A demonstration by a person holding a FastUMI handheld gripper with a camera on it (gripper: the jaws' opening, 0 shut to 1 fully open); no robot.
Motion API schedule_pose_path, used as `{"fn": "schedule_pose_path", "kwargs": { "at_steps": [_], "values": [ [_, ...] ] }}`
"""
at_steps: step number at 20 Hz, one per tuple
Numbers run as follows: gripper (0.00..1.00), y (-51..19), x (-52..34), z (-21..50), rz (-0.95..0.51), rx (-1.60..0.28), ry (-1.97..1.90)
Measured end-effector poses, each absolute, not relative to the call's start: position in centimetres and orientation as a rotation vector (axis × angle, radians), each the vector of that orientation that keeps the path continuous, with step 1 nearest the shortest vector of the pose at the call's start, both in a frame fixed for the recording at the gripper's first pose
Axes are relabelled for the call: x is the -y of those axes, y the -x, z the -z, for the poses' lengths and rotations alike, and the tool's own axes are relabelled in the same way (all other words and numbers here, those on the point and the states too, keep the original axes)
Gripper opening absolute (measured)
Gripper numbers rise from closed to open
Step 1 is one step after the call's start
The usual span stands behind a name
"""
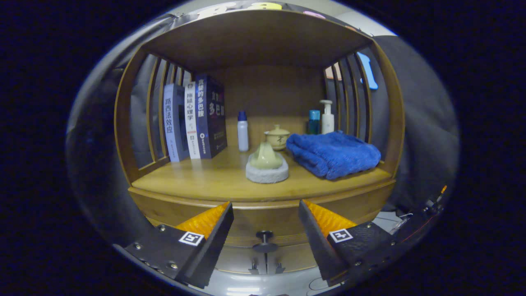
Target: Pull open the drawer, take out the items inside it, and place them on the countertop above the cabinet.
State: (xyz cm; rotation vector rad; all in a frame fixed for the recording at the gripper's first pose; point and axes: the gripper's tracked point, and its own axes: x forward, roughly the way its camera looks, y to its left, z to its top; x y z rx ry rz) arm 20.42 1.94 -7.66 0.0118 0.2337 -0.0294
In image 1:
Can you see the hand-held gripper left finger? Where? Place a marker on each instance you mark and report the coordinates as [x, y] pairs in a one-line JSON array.
[[213, 246]]

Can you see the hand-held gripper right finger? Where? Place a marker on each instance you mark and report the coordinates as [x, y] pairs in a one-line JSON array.
[[316, 246]]

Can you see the black drawer knob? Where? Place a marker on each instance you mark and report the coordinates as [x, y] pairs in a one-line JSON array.
[[265, 246]]

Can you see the wooden drawer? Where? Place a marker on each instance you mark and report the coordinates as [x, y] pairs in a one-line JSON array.
[[263, 218]]

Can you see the green brush with white sponge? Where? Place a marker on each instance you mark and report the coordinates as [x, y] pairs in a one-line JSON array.
[[266, 158]]

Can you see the wooden cabinet door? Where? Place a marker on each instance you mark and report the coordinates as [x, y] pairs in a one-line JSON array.
[[296, 257], [238, 259]]

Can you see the wooden countertop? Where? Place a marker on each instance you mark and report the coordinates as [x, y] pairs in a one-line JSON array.
[[213, 181]]

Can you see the wooden cabinet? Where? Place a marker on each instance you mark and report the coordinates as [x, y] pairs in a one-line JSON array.
[[254, 37]]

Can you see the blue folded towel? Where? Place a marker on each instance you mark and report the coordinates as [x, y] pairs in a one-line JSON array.
[[333, 156]]

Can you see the black device with orange tip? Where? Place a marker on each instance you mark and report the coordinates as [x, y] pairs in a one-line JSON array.
[[415, 226]]

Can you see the beige lidded teacup with saucer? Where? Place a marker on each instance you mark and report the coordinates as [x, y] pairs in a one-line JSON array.
[[278, 139]]

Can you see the white bottle with blue cap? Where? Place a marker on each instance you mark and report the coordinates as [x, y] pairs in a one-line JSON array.
[[243, 135]]

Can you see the teal bottle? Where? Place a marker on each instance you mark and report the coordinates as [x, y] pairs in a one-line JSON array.
[[314, 123]]

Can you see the white book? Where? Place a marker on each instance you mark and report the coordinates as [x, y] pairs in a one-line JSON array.
[[191, 123]]

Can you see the white pump bottle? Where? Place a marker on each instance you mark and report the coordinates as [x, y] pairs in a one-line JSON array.
[[327, 121]]

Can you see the dark blue book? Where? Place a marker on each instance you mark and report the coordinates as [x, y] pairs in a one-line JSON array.
[[213, 119]]

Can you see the pale blue book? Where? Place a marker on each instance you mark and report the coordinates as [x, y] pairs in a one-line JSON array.
[[170, 123]]

